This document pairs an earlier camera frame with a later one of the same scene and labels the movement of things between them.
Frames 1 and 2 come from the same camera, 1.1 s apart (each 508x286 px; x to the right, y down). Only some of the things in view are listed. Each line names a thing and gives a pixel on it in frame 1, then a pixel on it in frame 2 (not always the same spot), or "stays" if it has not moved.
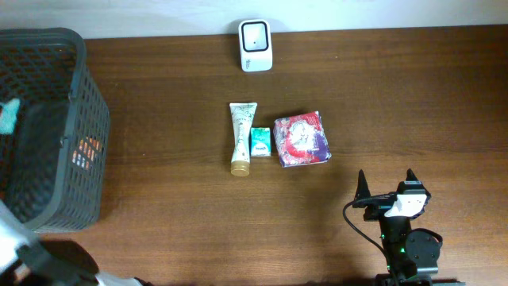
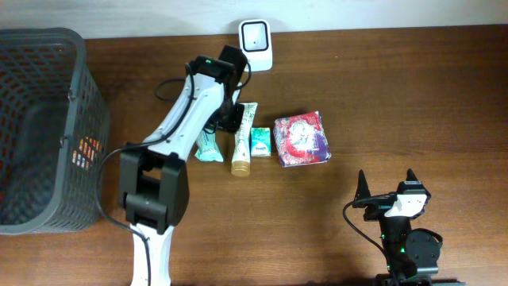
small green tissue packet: [260, 141] stays
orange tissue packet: [84, 156] stays
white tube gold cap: [242, 117] stays
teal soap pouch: [9, 115] → [208, 149]
